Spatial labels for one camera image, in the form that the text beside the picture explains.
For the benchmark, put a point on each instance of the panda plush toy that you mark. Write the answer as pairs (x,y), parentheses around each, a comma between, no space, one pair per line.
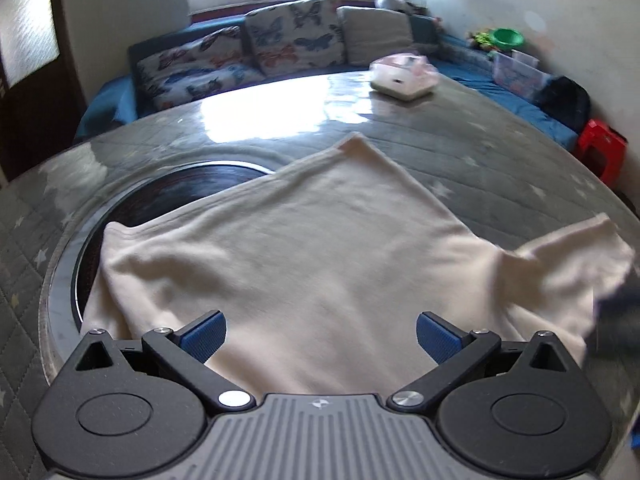
(387,0)

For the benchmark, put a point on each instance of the black backpack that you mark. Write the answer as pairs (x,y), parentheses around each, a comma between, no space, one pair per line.
(565,105)

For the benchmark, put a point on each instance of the clear plastic storage box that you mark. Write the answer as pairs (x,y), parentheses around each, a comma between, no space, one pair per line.
(520,77)

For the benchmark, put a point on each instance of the green plastic bowl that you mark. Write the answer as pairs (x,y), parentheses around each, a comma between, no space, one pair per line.
(509,37)

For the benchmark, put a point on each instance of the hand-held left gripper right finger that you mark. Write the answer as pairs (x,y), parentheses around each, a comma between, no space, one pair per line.
(437,341)

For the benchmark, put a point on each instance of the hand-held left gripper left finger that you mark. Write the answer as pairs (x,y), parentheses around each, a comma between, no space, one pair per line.
(202,336)

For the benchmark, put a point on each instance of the round black induction cooktop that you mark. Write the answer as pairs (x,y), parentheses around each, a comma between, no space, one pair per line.
(200,182)

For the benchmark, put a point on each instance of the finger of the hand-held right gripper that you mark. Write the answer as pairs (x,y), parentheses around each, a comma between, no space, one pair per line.
(620,317)

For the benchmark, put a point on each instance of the grey cushion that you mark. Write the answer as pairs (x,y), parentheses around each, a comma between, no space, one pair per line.
(375,35)

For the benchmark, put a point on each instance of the cream fleece garment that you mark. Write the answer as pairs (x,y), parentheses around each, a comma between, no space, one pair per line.
(310,260)

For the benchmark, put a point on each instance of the teal cushion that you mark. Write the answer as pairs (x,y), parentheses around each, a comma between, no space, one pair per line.
(425,35)

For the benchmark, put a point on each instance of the long butterfly print cushion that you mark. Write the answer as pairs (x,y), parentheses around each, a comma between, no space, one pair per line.
(200,67)

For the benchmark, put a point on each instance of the green plush toy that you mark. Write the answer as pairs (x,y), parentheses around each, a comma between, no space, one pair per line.
(482,39)

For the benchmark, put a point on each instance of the blue sofa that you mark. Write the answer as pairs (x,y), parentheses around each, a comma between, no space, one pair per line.
(107,105)

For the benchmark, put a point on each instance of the dark wooden door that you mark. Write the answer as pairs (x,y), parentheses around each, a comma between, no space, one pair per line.
(30,110)

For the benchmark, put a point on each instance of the square butterfly print cushion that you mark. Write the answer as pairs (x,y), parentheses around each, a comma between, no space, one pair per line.
(290,35)

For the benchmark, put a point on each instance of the white and pink tissue box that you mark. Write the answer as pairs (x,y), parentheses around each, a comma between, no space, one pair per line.
(400,80)

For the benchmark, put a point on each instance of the red plastic stool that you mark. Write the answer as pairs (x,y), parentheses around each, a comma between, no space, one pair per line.
(600,150)

